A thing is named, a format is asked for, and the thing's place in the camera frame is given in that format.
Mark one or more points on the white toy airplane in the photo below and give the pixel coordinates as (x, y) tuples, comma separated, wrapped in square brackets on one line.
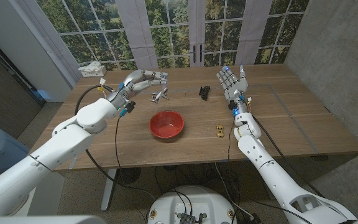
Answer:
[(159, 95)]

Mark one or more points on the printed window backdrop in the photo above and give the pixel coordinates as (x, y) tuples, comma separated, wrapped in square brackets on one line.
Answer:
[(166, 28)]

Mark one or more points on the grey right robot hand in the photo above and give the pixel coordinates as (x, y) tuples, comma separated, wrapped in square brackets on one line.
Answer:
[(235, 84)]

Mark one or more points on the clear plastic pipette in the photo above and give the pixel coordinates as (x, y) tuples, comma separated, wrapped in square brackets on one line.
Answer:
[(162, 95)]

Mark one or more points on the white table leg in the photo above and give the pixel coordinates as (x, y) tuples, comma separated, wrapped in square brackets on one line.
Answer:
[(108, 189)]

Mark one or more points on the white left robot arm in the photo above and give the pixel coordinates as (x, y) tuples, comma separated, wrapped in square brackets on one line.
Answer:
[(51, 155)]

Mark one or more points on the yellow toy car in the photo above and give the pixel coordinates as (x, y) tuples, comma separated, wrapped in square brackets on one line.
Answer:
[(219, 131)]

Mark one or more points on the round black floor fan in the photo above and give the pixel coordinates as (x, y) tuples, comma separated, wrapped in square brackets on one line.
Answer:
[(128, 176)]

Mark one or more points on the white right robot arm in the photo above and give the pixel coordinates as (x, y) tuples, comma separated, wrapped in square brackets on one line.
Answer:
[(281, 174)]

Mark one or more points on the grey table leg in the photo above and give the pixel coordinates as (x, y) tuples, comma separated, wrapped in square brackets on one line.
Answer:
[(269, 194)]

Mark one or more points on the red bowl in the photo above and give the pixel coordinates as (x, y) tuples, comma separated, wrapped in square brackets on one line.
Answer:
[(166, 124)]

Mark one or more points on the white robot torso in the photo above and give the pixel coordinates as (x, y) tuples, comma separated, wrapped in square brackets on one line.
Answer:
[(191, 202)]

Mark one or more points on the white tissue box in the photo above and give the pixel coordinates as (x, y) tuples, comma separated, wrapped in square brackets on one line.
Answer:
[(92, 70)]

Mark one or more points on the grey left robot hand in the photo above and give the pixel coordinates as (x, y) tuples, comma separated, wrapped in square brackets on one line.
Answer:
[(138, 82)]

